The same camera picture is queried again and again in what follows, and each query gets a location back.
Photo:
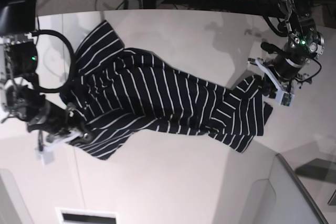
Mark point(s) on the navy white striped t-shirt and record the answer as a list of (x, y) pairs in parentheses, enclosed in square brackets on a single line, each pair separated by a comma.
[(119, 91)]

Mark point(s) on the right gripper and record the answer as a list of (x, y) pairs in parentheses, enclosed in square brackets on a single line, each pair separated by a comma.
[(52, 131)]

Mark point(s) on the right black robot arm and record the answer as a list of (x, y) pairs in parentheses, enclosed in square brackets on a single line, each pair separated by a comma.
[(22, 97)]

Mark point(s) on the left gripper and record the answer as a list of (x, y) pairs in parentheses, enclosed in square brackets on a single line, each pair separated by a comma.
[(267, 88)]

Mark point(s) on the white slotted panel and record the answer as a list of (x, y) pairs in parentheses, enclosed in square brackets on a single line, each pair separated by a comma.
[(68, 215)]

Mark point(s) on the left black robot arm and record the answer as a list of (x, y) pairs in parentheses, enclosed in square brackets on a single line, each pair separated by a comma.
[(304, 43)]

